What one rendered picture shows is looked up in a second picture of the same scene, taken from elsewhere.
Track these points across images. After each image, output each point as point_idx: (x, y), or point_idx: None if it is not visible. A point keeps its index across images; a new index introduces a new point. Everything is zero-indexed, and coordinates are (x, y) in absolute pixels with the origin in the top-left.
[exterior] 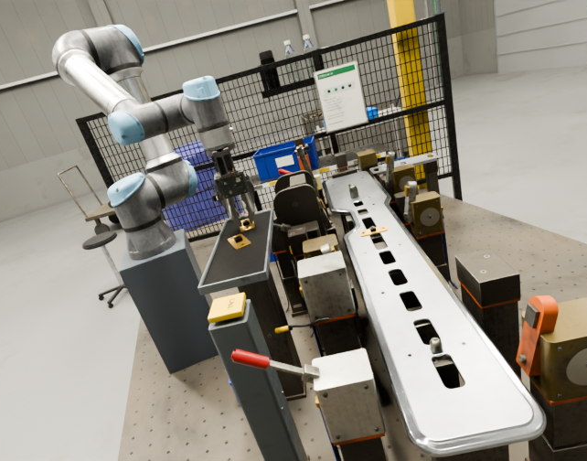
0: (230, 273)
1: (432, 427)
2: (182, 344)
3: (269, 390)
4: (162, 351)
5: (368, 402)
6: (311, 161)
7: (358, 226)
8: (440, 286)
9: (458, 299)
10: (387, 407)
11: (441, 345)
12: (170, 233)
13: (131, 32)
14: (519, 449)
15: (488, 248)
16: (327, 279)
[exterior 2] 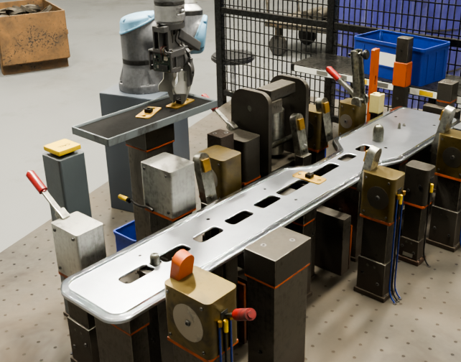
0: (100, 130)
1: (78, 284)
2: (128, 187)
3: None
4: (110, 183)
5: (74, 253)
6: (416, 74)
7: (311, 166)
8: (240, 240)
9: (230, 253)
10: None
11: (154, 259)
12: (157, 80)
13: None
14: None
15: (308, 237)
16: (157, 175)
